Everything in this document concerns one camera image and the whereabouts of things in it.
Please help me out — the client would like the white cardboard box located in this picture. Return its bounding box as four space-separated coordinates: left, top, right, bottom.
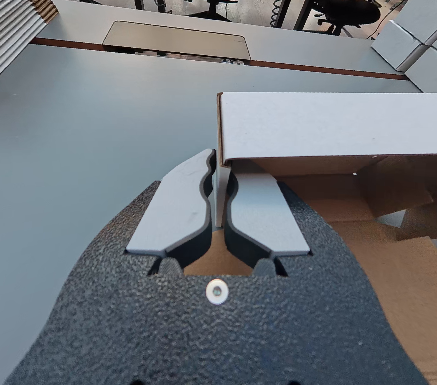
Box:
184 91 437 385

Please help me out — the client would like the stack of flat cardboard sheets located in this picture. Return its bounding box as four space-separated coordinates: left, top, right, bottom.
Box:
0 0 59 74

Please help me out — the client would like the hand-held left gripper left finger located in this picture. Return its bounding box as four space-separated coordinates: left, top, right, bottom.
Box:
126 149 217 270

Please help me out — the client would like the grey desk cable flap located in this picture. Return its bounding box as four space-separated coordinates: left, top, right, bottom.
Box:
102 20 251 61

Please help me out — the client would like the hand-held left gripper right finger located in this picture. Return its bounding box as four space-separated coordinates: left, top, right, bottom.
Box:
224 166 311 270

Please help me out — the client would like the folded white box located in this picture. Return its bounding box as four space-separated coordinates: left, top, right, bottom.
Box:
370 19 427 73
404 45 437 94
393 0 437 46

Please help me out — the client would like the black coiled cable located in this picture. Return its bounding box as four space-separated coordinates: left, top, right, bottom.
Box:
271 0 291 27

